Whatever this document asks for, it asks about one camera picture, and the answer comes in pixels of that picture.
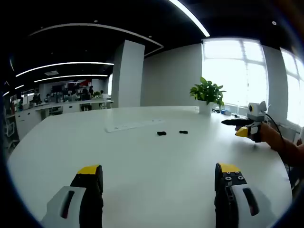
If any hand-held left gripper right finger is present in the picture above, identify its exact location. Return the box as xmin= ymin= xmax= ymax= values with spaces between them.
xmin=214 ymin=162 xmax=277 ymax=228

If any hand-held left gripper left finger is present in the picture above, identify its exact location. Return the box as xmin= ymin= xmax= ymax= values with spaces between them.
xmin=40 ymin=164 xmax=105 ymax=228

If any person's right hand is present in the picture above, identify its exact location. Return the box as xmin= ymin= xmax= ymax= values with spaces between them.
xmin=261 ymin=123 xmax=283 ymax=151

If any potted green plant white pot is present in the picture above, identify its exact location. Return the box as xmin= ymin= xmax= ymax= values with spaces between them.
xmin=189 ymin=76 xmax=227 ymax=116

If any bright window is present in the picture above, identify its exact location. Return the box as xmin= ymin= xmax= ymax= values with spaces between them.
xmin=280 ymin=47 xmax=304 ymax=129
xmin=201 ymin=38 xmax=269 ymax=110

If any long white office desk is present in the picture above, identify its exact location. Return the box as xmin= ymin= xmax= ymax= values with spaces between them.
xmin=15 ymin=98 xmax=114 ymax=141

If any white ceiling light strip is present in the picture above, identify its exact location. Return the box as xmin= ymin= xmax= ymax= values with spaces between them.
xmin=34 ymin=74 xmax=109 ymax=83
xmin=15 ymin=62 xmax=114 ymax=78
xmin=170 ymin=0 xmax=211 ymax=38

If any white square pillar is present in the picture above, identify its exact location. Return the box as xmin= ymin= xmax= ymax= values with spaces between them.
xmin=111 ymin=39 xmax=145 ymax=109

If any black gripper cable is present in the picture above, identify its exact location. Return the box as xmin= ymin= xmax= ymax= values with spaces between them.
xmin=264 ymin=113 xmax=285 ymax=146

